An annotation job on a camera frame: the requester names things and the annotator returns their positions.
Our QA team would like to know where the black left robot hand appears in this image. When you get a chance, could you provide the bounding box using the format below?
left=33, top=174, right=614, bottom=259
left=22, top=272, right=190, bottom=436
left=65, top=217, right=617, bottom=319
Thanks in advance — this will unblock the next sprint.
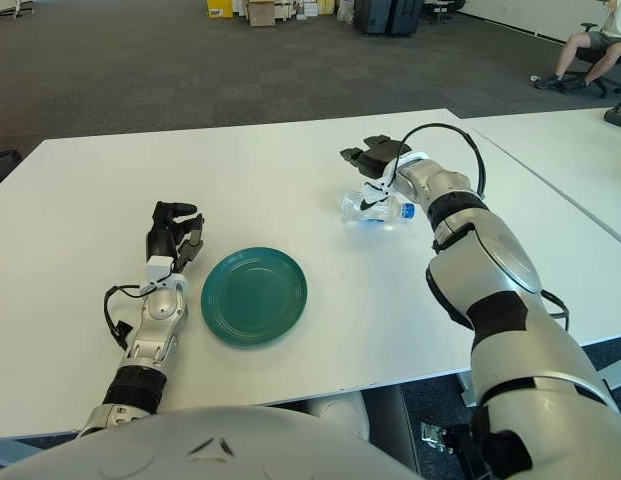
left=144, top=200, right=205, bottom=276

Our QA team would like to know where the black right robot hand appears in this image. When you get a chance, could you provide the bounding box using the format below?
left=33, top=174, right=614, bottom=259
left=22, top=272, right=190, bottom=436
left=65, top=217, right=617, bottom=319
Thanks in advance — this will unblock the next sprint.
left=339, top=134, right=415, bottom=212

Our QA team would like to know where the clear plastic water bottle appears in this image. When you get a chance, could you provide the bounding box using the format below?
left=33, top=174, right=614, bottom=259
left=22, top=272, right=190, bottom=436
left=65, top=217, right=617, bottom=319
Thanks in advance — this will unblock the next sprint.
left=339, top=188, right=417, bottom=232

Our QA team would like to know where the green round plate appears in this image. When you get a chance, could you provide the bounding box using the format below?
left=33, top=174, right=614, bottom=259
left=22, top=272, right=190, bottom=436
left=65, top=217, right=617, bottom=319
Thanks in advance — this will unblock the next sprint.
left=200, top=246, right=309, bottom=348

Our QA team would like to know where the black cabinet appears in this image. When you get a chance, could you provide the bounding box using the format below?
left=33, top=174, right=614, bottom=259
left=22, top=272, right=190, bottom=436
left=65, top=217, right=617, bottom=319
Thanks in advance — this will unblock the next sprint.
left=353, top=0, right=394, bottom=35

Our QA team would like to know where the black suitcase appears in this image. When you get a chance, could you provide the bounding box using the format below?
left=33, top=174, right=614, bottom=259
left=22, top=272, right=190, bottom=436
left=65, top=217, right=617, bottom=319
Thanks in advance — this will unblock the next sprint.
left=387, top=0, right=424, bottom=39

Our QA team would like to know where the stack of white boxes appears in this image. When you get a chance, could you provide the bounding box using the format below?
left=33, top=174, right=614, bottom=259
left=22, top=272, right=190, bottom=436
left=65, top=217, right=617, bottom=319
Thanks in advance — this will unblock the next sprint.
left=277, top=0, right=339, bottom=22

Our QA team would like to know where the black empty office chair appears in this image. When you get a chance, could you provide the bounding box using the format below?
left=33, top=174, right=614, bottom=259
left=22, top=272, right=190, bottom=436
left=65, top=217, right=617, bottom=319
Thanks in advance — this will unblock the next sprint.
left=0, top=147, right=24, bottom=181

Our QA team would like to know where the brown cardboard box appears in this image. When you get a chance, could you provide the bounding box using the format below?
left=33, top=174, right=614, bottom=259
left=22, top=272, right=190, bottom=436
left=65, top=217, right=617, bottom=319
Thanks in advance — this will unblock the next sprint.
left=247, top=0, right=279, bottom=27

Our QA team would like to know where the yellow cardboard box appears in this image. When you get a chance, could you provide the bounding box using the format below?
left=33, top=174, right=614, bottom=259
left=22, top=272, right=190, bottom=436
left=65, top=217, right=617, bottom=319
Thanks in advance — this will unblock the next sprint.
left=205, top=0, right=236, bottom=20

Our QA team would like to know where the grey robot torso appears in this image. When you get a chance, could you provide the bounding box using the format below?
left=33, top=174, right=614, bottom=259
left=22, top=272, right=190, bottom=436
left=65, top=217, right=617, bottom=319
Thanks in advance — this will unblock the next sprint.
left=0, top=404, right=381, bottom=480

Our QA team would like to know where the seated person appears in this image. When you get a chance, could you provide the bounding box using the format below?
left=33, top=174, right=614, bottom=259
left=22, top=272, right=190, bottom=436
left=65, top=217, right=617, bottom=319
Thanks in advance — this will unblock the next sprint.
left=534, top=0, right=621, bottom=91

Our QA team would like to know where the black occupied office chair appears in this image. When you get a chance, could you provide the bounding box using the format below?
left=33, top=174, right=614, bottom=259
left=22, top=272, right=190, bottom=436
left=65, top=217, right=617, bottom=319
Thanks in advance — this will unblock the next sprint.
left=564, top=22, right=621, bottom=99

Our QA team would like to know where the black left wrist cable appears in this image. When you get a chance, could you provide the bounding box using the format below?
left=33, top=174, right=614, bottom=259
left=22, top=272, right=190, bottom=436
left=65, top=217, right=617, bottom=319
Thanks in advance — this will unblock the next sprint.
left=103, top=283, right=154, bottom=349

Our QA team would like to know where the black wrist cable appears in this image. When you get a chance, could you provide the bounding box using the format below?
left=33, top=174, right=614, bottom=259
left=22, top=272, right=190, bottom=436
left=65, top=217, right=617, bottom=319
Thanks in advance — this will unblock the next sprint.
left=103, top=283, right=154, bottom=349
left=384, top=123, right=487, bottom=199

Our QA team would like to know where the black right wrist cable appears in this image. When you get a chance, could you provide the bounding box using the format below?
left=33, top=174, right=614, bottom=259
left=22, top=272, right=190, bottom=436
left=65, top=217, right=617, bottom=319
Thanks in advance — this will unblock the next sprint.
left=384, top=123, right=487, bottom=199

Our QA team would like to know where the distant desk frame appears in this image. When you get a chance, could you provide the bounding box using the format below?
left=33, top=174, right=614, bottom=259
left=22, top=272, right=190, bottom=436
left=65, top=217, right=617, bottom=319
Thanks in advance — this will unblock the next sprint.
left=0, top=0, right=39, bottom=21

